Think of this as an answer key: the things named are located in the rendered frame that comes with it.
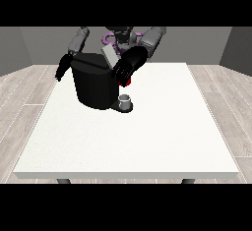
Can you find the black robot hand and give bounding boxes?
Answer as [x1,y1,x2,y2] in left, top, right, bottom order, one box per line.
[54,53,74,83]
[110,46,149,86]

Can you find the small grey cup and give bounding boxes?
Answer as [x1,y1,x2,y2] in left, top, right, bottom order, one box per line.
[118,93,133,110]

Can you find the black coffee machine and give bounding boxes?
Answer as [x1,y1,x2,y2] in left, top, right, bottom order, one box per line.
[70,52,134,114]

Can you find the grey robot trunk purple rings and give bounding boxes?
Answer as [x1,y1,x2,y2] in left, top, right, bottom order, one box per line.
[101,27,146,54]

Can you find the pale grey machine lid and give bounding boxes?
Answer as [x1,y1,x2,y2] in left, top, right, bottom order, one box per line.
[100,43,121,70]

